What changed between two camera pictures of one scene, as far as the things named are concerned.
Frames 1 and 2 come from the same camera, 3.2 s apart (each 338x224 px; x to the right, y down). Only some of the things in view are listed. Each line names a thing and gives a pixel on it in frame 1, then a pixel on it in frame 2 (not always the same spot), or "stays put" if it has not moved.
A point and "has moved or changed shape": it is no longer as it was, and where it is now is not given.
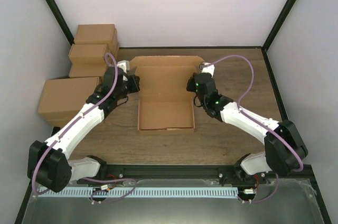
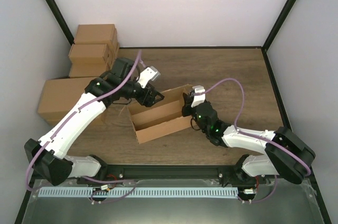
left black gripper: (135, 81) to (149, 101)
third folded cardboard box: (92, 70) stays put
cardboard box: (165, 104) has moved or changed shape
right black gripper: (189, 86) to (188, 101)
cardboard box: (96, 34) stays put
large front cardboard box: (66, 94) stays put
